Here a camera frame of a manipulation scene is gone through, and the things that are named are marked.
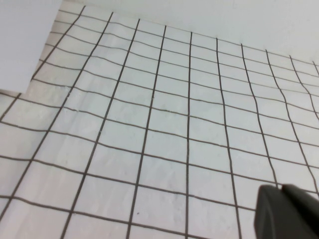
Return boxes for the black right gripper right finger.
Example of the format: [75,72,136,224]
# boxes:
[281,183,319,207]

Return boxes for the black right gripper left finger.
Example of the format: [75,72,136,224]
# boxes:
[253,184,319,239]

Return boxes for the illustrated brochure book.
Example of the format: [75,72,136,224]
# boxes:
[0,0,61,95]

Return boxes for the white black grid tablecloth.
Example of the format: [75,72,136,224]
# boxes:
[0,5,319,239]

